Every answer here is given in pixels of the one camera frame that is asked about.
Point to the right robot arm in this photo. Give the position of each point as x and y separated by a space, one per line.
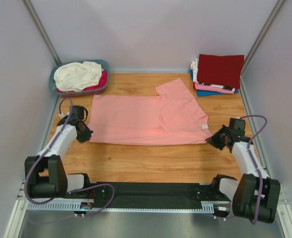
255 197

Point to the right aluminium frame post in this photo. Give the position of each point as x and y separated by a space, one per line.
264 31

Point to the blue folded t-shirt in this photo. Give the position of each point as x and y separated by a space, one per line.
203 93

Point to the grey laundry basket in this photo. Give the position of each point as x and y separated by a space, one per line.
52 84

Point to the white folded t-shirt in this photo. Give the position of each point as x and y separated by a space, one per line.
194 68

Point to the aluminium frame post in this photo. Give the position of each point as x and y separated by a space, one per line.
264 31
40 28

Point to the left aluminium frame post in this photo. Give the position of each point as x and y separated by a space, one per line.
40 28

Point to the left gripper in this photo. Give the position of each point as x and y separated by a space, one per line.
86 137

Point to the dark red folded t-shirt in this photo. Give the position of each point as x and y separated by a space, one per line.
220 70

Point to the pink printed folded t-shirt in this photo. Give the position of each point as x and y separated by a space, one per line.
212 89

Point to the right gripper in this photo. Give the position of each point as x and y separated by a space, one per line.
212 139

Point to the magenta t-shirt in basket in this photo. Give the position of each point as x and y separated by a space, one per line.
102 82

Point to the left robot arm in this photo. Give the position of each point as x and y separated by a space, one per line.
45 174

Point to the cream white t-shirt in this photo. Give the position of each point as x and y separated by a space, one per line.
78 76

